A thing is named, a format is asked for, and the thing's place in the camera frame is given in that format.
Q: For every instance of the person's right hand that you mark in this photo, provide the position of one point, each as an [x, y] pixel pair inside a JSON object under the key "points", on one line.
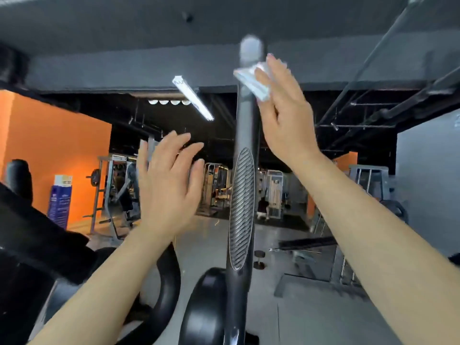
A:
{"points": [[287, 122]]}

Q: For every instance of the person's left hand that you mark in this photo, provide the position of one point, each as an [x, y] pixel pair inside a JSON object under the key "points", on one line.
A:
{"points": [[169, 190]]}

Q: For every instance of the white wet wipe sheet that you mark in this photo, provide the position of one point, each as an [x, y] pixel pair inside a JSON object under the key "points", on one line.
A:
{"points": [[248, 79]]}

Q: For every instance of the black elliptical machine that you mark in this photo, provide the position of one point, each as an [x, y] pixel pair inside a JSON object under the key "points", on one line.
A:
{"points": [[243, 212]]}

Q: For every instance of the person's right forearm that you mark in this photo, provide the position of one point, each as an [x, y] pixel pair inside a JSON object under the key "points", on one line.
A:
{"points": [[388, 262]]}

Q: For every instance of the person's left forearm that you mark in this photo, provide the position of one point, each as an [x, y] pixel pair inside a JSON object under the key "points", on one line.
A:
{"points": [[100, 298]]}

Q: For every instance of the white gym machine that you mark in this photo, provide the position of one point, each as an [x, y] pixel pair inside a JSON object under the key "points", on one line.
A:
{"points": [[274, 190]]}

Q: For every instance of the weight bench rack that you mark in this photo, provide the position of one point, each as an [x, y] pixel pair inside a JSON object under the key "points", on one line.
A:
{"points": [[359, 183]]}

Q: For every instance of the round bulb ceiling fixture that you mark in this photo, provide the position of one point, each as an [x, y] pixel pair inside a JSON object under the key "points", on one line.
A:
{"points": [[169, 102]]}

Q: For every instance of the long ceiling tube light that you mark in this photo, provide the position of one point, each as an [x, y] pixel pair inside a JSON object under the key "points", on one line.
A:
{"points": [[192, 97]]}

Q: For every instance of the blue banner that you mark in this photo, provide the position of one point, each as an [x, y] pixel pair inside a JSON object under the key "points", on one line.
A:
{"points": [[60, 204]]}

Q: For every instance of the small black dumbbell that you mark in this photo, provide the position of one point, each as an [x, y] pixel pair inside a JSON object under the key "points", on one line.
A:
{"points": [[259, 253]]}

